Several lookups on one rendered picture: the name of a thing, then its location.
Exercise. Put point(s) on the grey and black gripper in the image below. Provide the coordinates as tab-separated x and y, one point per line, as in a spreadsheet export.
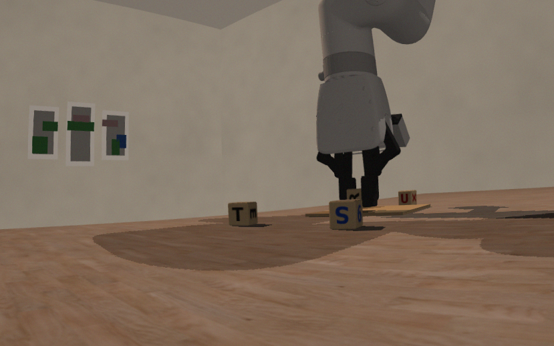
346	121

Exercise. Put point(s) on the tan wooden letter block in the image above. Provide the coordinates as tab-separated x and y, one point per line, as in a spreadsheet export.
354	194
345	214
407	197
242	213

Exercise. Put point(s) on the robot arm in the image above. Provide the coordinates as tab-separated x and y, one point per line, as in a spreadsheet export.
347	42

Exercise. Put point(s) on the orange flat mat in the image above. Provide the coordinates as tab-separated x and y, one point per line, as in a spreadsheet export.
380	210

